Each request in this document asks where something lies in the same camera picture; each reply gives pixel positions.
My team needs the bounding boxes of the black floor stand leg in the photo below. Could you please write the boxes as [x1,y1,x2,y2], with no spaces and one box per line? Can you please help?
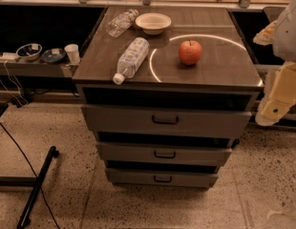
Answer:
[17,146,59,229]

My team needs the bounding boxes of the grey bottom drawer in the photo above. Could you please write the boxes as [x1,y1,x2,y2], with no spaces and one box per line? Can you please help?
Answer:
[105,168,218,189]

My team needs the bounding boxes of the dark wood drawer cabinet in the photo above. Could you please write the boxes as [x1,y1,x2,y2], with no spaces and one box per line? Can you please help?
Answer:
[73,8,264,111]

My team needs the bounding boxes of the dark blue bowl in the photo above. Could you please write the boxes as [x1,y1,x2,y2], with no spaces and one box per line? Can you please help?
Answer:
[41,48,66,63]

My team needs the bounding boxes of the grey drawer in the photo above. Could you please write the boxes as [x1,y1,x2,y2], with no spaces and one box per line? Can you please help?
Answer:
[81,105,251,138]
[105,168,218,189]
[96,142,232,167]

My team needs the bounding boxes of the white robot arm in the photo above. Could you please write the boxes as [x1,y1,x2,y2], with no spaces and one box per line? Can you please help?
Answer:
[253,0,296,126]

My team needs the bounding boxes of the grey middle drawer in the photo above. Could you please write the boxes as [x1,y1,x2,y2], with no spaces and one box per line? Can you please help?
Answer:
[96,142,232,167]

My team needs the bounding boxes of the black floor cable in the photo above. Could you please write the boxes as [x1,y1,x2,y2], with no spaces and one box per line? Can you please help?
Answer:
[0,120,61,229]

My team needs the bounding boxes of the white power strip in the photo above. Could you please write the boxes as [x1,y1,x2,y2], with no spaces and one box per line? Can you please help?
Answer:
[0,52,19,62]

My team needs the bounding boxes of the white paper cup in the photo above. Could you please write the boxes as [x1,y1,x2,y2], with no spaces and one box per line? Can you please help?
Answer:
[64,44,80,64]

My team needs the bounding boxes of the red apple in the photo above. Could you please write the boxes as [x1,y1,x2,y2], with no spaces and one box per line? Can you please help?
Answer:
[179,40,202,65]

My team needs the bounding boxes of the grey side shelf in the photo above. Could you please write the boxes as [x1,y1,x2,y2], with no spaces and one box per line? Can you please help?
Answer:
[0,61,77,77]

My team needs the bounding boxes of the white ceramic bowl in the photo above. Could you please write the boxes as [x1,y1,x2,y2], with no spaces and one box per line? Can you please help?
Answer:
[136,12,172,35]

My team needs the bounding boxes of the grey top drawer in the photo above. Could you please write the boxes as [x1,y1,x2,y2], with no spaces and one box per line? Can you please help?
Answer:
[81,105,251,138]

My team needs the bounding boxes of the clear bottle white cap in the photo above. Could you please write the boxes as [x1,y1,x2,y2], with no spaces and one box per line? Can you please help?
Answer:
[113,37,150,85]

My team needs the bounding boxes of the white rimmed dark bowl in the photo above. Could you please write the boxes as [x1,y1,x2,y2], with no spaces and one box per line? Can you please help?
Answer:
[16,43,42,61]

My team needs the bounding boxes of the clear empty plastic bottle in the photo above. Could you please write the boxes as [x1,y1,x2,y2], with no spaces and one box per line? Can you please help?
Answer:
[106,9,138,37]

